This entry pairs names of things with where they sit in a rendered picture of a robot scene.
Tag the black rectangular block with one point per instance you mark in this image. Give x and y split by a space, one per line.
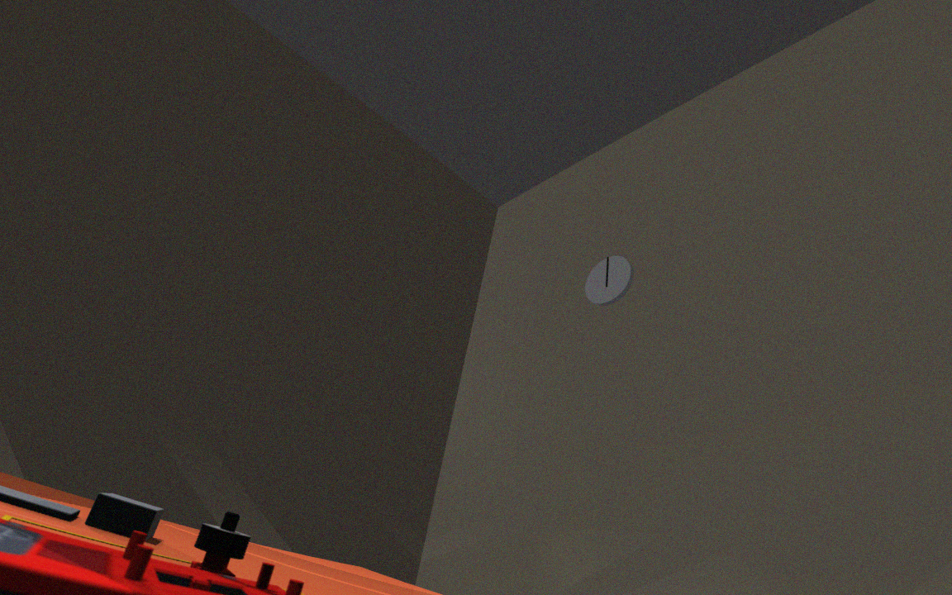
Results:
123 515

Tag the black tyre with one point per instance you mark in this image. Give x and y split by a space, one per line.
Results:
212 539

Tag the yellow rectangular outline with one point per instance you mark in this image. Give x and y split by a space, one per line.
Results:
7 518

